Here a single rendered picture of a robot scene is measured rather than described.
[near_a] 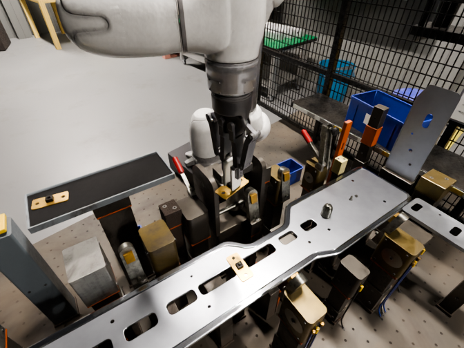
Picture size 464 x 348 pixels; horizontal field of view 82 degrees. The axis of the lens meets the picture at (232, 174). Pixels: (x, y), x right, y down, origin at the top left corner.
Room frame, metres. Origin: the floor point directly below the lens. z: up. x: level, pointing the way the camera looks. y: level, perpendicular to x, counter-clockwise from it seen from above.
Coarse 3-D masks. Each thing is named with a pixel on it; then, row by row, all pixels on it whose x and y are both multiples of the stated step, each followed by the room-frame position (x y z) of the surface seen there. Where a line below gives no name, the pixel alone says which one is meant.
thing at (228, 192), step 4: (244, 180) 0.50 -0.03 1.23; (248, 180) 0.50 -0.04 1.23; (228, 184) 0.47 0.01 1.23; (244, 184) 0.48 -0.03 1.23; (220, 188) 0.47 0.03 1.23; (224, 188) 0.47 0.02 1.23; (228, 188) 0.47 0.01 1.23; (236, 188) 0.47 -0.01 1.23; (216, 192) 0.46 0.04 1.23; (220, 192) 0.46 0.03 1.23; (228, 192) 0.46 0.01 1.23; (232, 192) 0.46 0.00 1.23; (220, 196) 0.44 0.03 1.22; (224, 196) 0.44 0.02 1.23; (228, 196) 0.44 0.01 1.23
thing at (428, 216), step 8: (416, 200) 0.65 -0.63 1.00; (408, 208) 0.62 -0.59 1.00; (424, 208) 0.62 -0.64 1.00; (432, 208) 0.62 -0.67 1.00; (416, 216) 0.58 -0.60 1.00; (424, 216) 0.58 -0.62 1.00; (432, 216) 0.58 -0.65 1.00; (440, 216) 0.58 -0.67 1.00; (448, 216) 0.58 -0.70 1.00; (424, 224) 0.55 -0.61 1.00; (432, 224) 0.55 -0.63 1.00; (440, 224) 0.55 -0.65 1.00; (448, 224) 0.55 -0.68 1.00; (456, 224) 0.55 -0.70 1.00; (432, 232) 0.53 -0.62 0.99; (440, 232) 0.52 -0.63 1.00; (448, 232) 0.52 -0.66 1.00; (448, 240) 0.49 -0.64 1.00; (456, 240) 0.49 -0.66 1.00; (456, 248) 0.47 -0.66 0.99
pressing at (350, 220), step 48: (336, 192) 0.69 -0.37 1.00; (384, 192) 0.69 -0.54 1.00; (336, 240) 0.49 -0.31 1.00; (144, 288) 0.34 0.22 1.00; (192, 288) 0.34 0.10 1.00; (240, 288) 0.34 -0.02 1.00; (48, 336) 0.23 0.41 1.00; (96, 336) 0.23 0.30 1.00; (144, 336) 0.23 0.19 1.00; (192, 336) 0.23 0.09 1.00
